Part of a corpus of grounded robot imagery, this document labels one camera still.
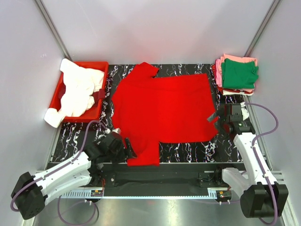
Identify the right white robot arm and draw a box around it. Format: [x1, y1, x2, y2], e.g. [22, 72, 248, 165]
[207, 102, 289, 220]

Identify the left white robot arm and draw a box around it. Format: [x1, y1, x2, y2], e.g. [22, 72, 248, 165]
[11, 130, 137, 220]

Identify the white folded t-shirt bottom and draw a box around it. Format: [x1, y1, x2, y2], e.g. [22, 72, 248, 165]
[222, 89, 253, 96]

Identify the red plastic bin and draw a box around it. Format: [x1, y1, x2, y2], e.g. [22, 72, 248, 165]
[48, 61, 110, 123]

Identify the green folded t-shirt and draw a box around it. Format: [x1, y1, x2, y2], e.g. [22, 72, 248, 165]
[221, 58, 259, 89]

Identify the pink folded t-shirt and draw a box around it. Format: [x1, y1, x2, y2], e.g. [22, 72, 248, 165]
[215, 54, 257, 87]

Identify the white t-shirt in bin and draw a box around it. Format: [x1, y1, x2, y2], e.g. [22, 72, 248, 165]
[44, 58, 105, 129]

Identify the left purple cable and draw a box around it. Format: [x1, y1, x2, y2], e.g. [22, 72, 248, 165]
[10, 120, 111, 226]

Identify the purple cable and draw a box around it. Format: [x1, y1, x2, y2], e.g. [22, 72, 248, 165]
[217, 101, 280, 224]
[10, 120, 111, 226]

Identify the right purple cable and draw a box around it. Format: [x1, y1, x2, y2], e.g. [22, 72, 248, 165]
[217, 101, 280, 224]

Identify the slotted cable duct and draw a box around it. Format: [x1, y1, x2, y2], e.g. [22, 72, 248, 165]
[62, 188, 217, 200]

